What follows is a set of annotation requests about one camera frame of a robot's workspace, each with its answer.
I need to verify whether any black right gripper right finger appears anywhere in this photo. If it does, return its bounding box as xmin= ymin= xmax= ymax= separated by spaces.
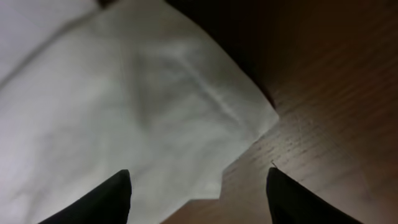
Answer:
xmin=266 ymin=167 xmax=361 ymax=224

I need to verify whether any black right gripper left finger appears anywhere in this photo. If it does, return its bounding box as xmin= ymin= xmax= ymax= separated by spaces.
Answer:
xmin=40 ymin=169 xmax=132 ymax=224

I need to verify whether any white t-shirt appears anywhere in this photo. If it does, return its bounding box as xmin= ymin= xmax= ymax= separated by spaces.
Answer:
xmin=1 ymin=1 xmax=279 ymax=223

